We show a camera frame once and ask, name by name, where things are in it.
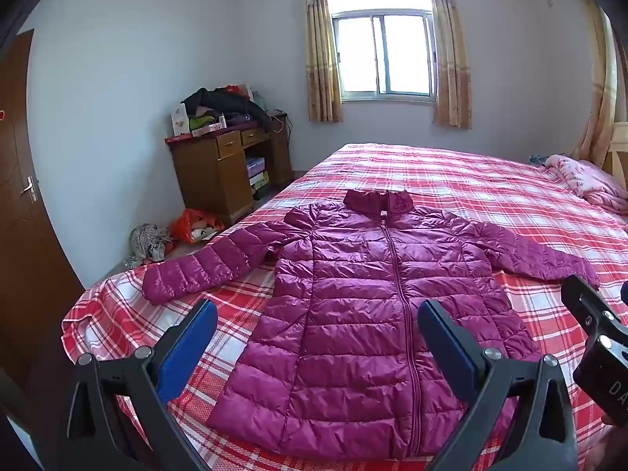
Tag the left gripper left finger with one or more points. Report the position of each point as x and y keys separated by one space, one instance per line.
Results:
x=150 y=377

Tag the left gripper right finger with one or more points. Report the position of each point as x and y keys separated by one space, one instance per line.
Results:
x=541 y=434

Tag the magenta puffer jacket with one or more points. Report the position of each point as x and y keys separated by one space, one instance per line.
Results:
x=336 y=368

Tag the brown wooden door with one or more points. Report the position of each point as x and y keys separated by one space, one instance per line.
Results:
x=38 y=285

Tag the pink floral quilt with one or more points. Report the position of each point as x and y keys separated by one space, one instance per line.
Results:
x=590 y=183

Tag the grey patterned cloth bundle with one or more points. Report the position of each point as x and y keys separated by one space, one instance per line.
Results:
x=149 y=244

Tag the red plaid bed sheet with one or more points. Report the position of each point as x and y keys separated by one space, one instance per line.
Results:
x=112 y=318

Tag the side window beige curtain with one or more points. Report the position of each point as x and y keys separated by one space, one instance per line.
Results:
x=596 y=138

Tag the orange plastic bag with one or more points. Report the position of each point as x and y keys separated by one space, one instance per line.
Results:
x=194 y=226

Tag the wooden desk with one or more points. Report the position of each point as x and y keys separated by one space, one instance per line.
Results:
x=212 y=168

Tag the stacked boxes in desk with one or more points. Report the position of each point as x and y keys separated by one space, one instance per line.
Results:
x=258 y=176

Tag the right beige curtain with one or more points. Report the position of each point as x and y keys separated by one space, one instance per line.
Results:
x=453 y=77

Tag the white box on desk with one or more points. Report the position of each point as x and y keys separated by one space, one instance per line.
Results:
x=180 y=120

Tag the black jacket on desk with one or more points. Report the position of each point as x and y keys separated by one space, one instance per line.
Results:
x=225 y=102

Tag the left beige curtain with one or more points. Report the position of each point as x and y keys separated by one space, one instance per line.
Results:
x=321 y=63

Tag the window with sliding panes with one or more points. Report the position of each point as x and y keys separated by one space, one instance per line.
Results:
x=386 y=49

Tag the silver door handle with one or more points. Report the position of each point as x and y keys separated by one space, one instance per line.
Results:
x=29 y=190

